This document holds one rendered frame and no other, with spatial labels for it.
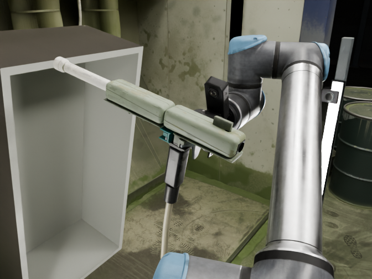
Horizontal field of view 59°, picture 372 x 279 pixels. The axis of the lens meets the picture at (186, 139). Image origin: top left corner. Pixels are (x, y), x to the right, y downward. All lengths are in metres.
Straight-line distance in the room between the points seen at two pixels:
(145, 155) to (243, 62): 2.60
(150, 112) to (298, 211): 0.31
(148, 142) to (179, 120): 2.83
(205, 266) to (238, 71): 0.49
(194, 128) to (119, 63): 1.00
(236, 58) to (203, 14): 2.33
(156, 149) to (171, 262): 2.97
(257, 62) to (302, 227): 0.43
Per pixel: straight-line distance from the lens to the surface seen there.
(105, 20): 2.89
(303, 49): 0.83
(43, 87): 1.61
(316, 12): 2.72
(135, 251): 2.69
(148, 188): 3.30
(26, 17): 2.56
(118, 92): 0.68
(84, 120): 1.84
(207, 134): 0.57
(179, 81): 3.39
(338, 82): 1.85
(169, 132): 0.62
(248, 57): 0.82
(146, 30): 3.59
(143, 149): 3.35
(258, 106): 0.88
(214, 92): 0.69
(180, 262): 0.52
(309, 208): 0.57
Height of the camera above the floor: 1.81
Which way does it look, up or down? 23 degrees down
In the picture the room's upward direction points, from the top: straight up
